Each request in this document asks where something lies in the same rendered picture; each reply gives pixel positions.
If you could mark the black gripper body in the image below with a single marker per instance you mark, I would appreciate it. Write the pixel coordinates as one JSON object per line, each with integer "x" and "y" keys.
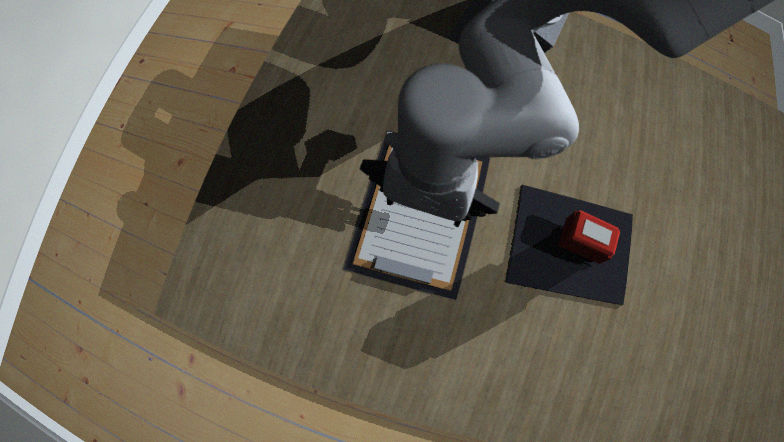
{"x": 452, "y": 205}

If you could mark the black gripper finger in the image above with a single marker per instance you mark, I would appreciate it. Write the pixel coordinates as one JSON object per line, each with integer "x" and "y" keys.
{"x": 376, "y": 170}
{"x": 480, "y": 206}

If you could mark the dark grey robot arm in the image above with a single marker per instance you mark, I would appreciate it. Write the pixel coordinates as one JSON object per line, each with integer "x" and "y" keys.
{"x": 447, "y": 117}

